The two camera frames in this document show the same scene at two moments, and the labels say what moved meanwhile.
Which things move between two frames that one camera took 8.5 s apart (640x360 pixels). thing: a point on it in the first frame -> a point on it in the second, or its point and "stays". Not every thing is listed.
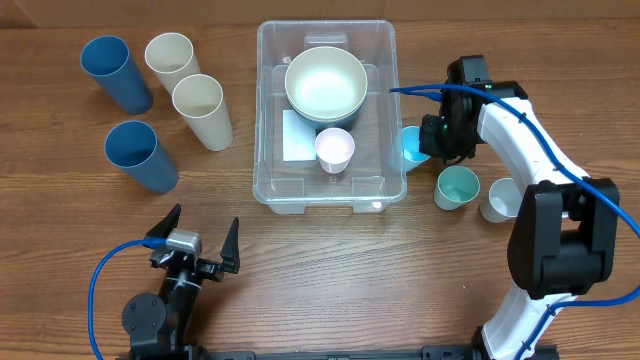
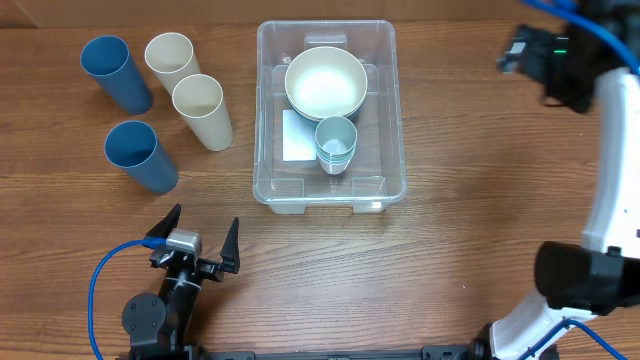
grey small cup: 503,202 -> 336,136
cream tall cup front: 199,99 stays
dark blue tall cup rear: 108,60 stays
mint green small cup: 455,186 -> 335,154
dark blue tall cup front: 133,146 stays
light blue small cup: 410,139 -> 327,163
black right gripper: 433,145 -> 579,94
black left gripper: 229,253 stays
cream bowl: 326,104 stays
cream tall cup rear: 171,56 stays
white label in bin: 299,138 stays
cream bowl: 325,83 stays
